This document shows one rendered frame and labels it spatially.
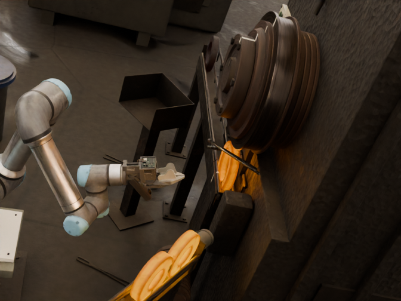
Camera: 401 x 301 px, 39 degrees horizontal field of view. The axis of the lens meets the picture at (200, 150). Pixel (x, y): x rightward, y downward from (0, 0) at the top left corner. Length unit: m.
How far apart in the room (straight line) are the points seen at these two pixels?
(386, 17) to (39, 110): 1.05
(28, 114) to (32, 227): 1.01
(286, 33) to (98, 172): 0.77
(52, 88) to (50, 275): 0.95
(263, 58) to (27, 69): 2.34
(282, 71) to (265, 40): 0.14
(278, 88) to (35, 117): 0.75
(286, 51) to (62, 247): 1.43
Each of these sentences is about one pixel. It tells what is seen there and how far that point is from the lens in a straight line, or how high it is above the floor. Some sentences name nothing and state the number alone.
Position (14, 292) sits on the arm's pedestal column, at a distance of 2.48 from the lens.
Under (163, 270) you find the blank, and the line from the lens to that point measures 1.68.
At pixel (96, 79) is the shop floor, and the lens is 3.92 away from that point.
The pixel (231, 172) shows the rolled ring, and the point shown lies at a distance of 2.04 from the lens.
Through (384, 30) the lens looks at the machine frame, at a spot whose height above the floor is 1.53.
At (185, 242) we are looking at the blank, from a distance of 1.72.
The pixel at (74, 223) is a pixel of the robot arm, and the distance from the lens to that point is 1.92.
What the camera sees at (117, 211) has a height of 0.01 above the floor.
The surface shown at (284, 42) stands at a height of 1.32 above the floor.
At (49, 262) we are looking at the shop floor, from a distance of 2.62.
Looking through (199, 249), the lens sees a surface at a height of 0.69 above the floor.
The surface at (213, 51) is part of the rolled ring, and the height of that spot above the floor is 0.73.
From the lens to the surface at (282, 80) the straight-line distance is 1.74.
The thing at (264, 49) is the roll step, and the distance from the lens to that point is 1.80.
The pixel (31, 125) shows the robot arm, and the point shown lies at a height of 0.89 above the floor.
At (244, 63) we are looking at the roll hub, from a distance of 1.80.
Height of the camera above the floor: 1.95
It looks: 34 degrees down
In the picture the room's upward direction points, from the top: 20 degrees clockwise
